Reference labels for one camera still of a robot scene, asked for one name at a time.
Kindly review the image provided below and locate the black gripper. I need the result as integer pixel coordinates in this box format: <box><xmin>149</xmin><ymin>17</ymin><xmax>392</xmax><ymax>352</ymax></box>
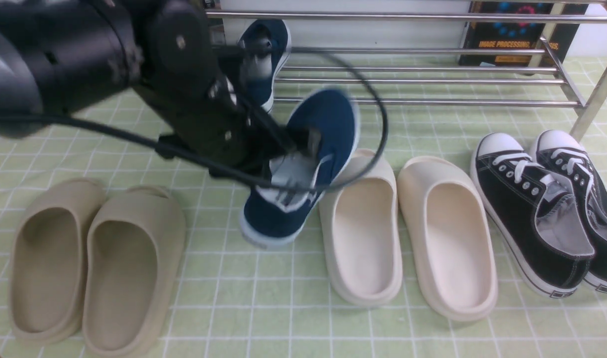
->
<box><xmin>134</xmin><ymin>47</ymin><xmax>322</xmax><ymax>188</ymax></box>

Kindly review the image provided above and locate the navy canvas sneaker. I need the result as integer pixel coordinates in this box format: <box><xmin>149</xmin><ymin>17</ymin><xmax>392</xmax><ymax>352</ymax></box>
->
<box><xmin>237</xmin><ymin>19</ymin><xmax>292</xmax><ymax>112</ymax></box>
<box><xmin>240</xmin><ymin>88</ymin><xmax>360</xmax><ymax>249</ymax></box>

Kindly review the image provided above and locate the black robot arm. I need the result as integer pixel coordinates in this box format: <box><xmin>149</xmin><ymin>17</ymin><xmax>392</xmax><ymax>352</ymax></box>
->
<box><xmin>0</xmin><ymin>0</ymin><xmax>321</xmax><ymax>185</ymax></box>

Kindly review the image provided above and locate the metal shoe rack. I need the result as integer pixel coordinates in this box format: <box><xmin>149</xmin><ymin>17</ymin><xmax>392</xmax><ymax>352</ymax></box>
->
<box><xmin>205</xmin><ymin>0</ymin><xmax>607</xmax><ymax>140</ymax></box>

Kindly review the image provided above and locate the left cream foam slipper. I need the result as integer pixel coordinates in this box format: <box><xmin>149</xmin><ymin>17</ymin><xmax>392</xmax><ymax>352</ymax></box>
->
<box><xmin>318</xmin><ymin>157</ymin><xmax>403</xmax><ymax>307</ymax></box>

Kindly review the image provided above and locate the cream foam slipper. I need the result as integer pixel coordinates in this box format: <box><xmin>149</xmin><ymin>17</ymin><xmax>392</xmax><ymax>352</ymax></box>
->
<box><xmin>396</xmin><ymin>156</ymin><xmax>498</xmax><ymax>322</ymax></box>
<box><xmin>318</xmin><ymin>157</ymin><xmax>403</xmax><ymax>307</ymax></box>

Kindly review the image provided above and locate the green checkered tablecloth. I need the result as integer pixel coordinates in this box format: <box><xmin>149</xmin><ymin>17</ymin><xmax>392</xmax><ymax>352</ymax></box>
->
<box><xmin>0</xmin><ymin>105</ymin><xmax>607</xmax><ymax>358</ymax></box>

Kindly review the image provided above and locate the right cream foam slipper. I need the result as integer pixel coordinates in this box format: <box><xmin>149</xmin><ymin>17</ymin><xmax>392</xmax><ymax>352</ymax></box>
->
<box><xmin>396</xmin><ymin>156</ymin><xmax>498</xmax><ymax>322</ymax></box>

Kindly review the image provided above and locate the right tan foam slipper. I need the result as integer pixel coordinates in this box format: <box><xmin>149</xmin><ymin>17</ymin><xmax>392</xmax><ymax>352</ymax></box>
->
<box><xmin>82</xmin><ymin>185</ymin><xmax>187</xmax><ymax>358</ymax></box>

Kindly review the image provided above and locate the tan foam slipper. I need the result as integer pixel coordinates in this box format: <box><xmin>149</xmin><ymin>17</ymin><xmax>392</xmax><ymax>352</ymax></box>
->
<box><xmin>82</xmin><ymin>185</ymin><xmax>187</xmax><ymax>358</ymax></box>
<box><xmin>8</xmin><ymin>177</ymin><xmax>106</xmax><ymax>345</ymax></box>

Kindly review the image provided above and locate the black image processing book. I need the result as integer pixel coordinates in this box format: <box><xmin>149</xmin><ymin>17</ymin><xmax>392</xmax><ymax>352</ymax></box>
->
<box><xmin>457</xmin><ymin>1</ymin><xmax>580</xmax><ymax>67</ymax></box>

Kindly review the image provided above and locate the left black lace-up sneaker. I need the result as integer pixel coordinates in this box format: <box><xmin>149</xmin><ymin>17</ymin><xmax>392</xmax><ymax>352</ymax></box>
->
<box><xmin>470</xmin><ymin>132</ymin><xmax>596</xmax><ymax>298</ymax></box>

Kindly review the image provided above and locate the black lace-up sneaker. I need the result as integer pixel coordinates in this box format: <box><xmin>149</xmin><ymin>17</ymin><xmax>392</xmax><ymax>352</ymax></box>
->
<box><xmin>470</xmin><ymin>132</ymin><xmax>596</xmax><ymax>298</ymax></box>
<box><xmin>529</xmin><ymin>130</ymin><xmax>607</xmax><ymax>294</ymax></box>

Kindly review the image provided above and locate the right black lace-up sneaker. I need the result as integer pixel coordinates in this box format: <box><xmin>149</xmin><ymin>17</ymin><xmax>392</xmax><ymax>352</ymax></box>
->
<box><xmin>529</xmin><ymin>130</ymin><xmax>607</xmax><ymax>294</ymax></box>

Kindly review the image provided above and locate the left tan foam slipper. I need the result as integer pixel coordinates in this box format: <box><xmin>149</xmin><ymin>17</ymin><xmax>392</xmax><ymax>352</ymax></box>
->
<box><xmin>8</xmin><ymin>177</ymin><xmax>106</xmax><ymax>345</ymax></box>

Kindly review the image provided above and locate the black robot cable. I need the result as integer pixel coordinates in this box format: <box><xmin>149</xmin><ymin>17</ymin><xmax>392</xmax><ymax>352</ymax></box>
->
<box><xmin>0</xmin><ymin>46</ymin><xmax>389</xmax><ymax>193</ymax></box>

